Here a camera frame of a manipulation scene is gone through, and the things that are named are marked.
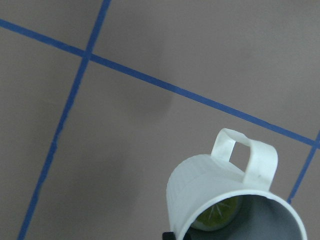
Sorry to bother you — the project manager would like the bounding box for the white plastic cup with handle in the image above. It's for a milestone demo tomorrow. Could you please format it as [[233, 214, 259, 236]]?
[[166, 128, 307, 240]]

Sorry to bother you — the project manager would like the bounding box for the lemon slice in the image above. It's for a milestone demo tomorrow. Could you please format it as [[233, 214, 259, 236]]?
[[191, 196, 243, 232]]

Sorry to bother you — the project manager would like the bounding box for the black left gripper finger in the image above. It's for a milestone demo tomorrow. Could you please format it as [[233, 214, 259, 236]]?
[[161, 230, 176, 240]]

